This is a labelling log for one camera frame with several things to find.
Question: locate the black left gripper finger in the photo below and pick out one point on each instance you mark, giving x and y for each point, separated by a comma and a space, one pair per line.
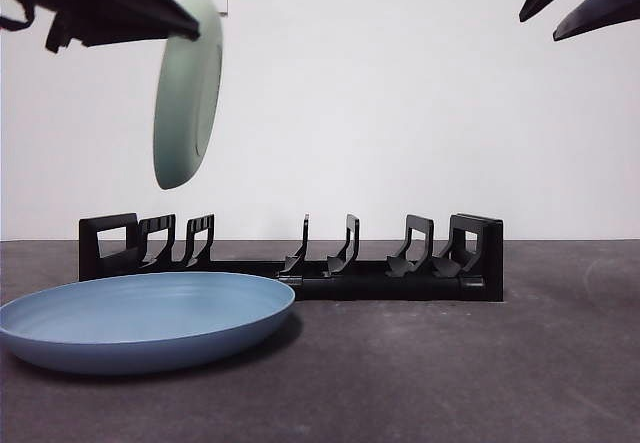
135, 8

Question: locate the green round plate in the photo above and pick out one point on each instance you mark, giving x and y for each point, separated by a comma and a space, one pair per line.
180, 113

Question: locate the blue round plate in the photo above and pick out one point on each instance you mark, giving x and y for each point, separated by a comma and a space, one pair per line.
150, 348

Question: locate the black plate rack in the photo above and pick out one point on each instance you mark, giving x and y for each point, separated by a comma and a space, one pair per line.
400, 289

